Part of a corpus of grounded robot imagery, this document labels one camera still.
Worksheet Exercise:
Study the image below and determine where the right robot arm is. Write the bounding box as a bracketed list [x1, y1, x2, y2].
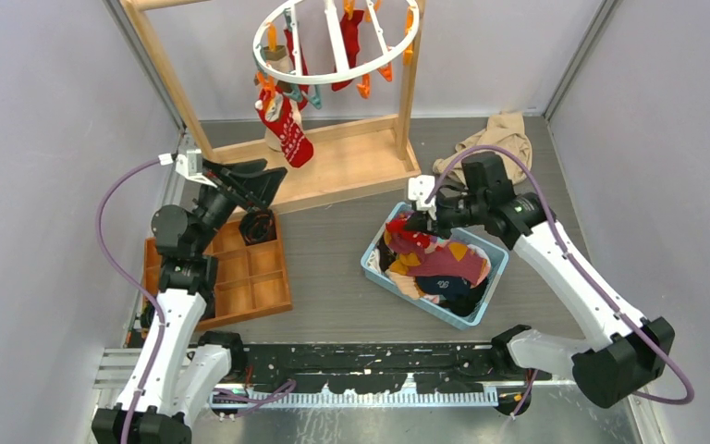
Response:
[408, 152, 675, 408]

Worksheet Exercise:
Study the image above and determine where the purple cable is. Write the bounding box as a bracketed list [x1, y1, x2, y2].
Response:
[95, 157, 176, 444]
[425, 144, 695, 407]

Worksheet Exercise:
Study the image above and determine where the blue plastic basket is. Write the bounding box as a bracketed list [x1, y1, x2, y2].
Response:
[361, 203, 509, 330]

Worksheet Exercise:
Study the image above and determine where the red white patterned sock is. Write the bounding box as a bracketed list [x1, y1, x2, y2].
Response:
[255, 92, 314, 168]

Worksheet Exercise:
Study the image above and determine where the navy blue sock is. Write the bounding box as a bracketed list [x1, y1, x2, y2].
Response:
[415, 276, 471, 302]

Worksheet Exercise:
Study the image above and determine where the wooden hanger stand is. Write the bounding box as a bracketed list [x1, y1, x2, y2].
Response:
[119, 0, 427, 216]

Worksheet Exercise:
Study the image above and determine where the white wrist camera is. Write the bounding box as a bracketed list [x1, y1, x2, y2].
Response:
[407, 175, 436, 220]
[175, 148, 216, 187]

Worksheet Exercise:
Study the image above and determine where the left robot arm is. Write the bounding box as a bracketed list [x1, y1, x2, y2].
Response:
[92, 154, 288, 443]

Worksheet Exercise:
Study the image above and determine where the teal clothes peg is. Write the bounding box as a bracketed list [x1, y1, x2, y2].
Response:
[303, 84, 323, 109]

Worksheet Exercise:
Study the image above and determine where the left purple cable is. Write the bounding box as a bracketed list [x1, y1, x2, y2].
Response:
[95, 157, 176, 444]

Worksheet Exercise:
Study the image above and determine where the beige cloth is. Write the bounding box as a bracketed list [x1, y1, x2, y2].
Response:
[432, 112, 533, 185]

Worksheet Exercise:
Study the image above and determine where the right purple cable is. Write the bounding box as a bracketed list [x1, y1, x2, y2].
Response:
[425, 144, 695, 407]

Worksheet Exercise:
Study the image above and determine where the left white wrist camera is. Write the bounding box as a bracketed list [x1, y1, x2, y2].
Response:
[175, 148, 216, 187]

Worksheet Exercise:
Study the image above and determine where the maroon ribbed sock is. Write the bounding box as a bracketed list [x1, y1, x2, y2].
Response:
[388, 241, 492, 286]

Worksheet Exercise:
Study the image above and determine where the orange clothes peg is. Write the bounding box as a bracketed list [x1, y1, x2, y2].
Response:
[256, 71, 276, 111]

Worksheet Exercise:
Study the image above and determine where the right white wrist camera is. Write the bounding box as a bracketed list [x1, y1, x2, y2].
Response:
[407, 175, 436, 220]

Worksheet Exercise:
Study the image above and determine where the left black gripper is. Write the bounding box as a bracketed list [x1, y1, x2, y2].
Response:
[192, 159, 285, 253]

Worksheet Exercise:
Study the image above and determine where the wooden compartment tray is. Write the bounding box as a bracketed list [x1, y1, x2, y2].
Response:
[143, 220, 293, 331]

